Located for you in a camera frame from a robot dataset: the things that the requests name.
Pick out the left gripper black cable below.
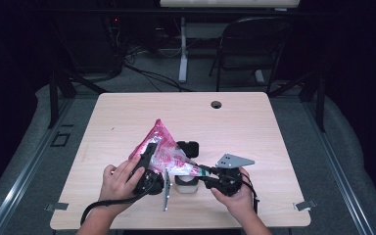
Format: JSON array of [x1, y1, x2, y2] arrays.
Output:
[[79, 177, 161, 226]]

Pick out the grey tape piece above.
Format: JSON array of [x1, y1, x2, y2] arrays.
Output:
[[44, 202, 70, 212], [293, 199, 317, 212]]

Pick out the black floor cables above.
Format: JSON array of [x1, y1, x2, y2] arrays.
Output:
[[122, 63, 194, 93]]

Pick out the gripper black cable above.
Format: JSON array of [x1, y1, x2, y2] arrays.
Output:
[[79, 177, 161, 226], [241, 171, 259, 215]]

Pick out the black metal frame post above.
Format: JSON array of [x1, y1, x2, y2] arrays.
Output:
[[267, 69, 327, 133], [47, 69, 110, 129]]

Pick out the pink and clear plastic bag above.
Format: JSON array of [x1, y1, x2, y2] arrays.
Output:
[[128, 118, 211, 177]]

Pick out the white desk leg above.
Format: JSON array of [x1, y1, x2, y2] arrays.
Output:
[[178, 17, 190, 83]]

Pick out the clear square jar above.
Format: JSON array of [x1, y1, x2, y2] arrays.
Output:
[[174, 173, 200, 195]]

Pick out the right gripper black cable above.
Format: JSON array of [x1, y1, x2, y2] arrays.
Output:
[[241, 171, 259, 215]]

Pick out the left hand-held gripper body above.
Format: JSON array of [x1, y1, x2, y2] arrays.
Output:
[[133, 167, 171, 212]]

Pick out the person's left hand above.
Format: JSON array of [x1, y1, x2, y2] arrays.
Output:
[[99, 156, 146, 213]]

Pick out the dark computer tower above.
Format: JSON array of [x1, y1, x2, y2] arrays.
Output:
[[72, 14, 125, 75]]

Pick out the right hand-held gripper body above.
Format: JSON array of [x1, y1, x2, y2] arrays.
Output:
[[204, 153, 256, 197]]

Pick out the person's right hand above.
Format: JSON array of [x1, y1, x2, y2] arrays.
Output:
[[211, 167, 254, 223]]

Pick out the black folding chair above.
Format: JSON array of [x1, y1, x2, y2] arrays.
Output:
[[209, 16, 294, 95]]

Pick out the aluminium floor rail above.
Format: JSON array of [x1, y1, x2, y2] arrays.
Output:
[[302, 97, 376, 235], [0, 97, 75, 235]]

